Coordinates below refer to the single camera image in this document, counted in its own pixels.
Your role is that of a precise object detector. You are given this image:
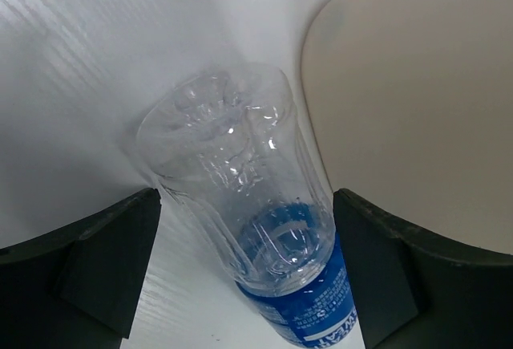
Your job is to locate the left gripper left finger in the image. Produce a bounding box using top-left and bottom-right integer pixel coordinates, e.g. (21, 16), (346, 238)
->
(1, 189), (161, 348)

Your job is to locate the blue label bottle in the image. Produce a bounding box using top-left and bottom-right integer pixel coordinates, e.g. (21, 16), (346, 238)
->
(136, 63), (357, 348)

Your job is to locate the cream plastic bin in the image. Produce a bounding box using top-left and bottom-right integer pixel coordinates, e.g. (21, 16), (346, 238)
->
(301, 0), (512, 254)

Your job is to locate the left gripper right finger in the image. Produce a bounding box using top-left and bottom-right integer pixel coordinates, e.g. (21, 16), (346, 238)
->
(333, 189), (512, 348)

